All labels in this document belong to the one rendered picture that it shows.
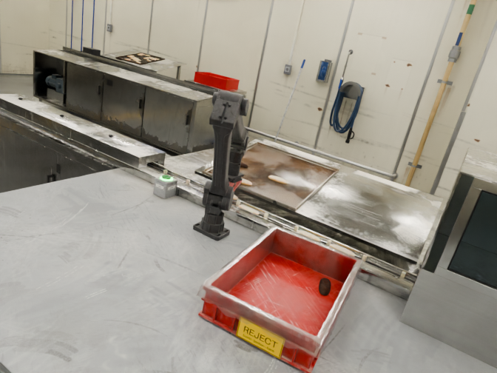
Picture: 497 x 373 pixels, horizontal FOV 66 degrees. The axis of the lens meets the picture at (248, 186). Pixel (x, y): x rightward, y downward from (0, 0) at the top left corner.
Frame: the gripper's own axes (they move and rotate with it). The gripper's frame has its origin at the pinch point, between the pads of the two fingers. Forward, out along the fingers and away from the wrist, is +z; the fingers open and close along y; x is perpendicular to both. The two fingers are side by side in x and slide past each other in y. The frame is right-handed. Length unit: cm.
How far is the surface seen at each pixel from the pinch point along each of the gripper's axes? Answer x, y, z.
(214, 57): 286, 371, -26
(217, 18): 292, 371, -80
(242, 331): -48, -64, 3
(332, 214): -41.9, 17.4, -1.7
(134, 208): 21.2, -32.7, 6.5
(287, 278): -45, -30, 6
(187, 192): 14.7, -9.2, 3.1
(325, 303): -60, -33, 6
